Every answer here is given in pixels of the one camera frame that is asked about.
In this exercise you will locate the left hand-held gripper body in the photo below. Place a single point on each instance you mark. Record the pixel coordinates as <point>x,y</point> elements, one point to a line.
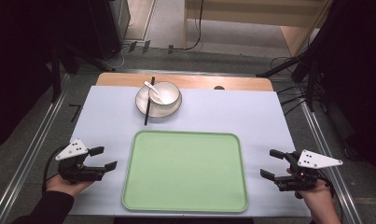
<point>75,169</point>

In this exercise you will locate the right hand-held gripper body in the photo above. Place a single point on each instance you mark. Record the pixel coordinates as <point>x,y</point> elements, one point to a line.
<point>303,174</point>

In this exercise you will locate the person's left hand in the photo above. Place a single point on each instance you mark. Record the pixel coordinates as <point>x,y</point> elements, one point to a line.
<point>66,186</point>

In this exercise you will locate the person's right hand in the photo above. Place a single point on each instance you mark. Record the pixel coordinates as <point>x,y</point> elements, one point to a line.
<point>317,194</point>

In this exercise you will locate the pale blue table mat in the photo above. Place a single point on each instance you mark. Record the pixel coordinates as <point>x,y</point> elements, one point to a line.
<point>108,118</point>

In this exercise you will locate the black chopsticks pair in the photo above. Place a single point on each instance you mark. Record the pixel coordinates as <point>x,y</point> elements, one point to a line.
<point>149,102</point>

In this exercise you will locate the white ceramic plate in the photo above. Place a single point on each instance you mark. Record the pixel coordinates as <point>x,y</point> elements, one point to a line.
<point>159,111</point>

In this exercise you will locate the green plastic tray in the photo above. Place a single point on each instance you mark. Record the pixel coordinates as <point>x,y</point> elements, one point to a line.
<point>185,172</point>

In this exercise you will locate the white ceramic spoon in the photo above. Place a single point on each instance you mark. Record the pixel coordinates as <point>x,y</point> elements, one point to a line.
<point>154,89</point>

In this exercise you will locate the white ceramic bowl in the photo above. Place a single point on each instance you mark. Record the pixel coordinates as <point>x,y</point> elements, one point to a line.
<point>165,95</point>

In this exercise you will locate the black tripod stand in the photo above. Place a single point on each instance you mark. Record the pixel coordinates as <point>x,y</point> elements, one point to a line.
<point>64,62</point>
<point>303,65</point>

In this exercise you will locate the black cabinet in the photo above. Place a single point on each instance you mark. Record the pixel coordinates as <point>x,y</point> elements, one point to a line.
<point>106,28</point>

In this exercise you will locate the light wooden furniture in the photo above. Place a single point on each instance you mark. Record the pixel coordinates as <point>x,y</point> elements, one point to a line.
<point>254,14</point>

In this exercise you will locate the metal floor rail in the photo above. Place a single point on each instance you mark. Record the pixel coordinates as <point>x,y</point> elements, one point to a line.
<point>325,143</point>
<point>30,149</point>

